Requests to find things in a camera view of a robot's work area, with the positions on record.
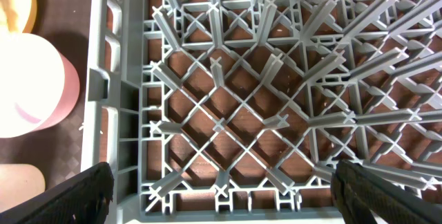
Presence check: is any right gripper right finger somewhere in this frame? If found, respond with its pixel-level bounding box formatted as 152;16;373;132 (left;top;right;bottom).
331;160;441;223

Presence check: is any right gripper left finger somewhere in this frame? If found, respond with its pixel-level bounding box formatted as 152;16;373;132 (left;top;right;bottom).
1;162;114;224

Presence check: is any pink white bowl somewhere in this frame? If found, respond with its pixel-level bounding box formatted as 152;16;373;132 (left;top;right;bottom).
1;33;80;138

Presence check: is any grey dishwasher rack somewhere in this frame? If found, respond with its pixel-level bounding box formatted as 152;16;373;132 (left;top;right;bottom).
81;0;441;223

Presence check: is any small white green cup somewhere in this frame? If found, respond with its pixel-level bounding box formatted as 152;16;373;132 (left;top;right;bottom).
0;164;46;212

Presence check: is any dark brown serving tray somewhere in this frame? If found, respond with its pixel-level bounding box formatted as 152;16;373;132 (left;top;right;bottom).
1;0;91;189

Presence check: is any yellow plate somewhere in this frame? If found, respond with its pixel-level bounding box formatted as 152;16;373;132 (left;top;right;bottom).
1;0;37;33

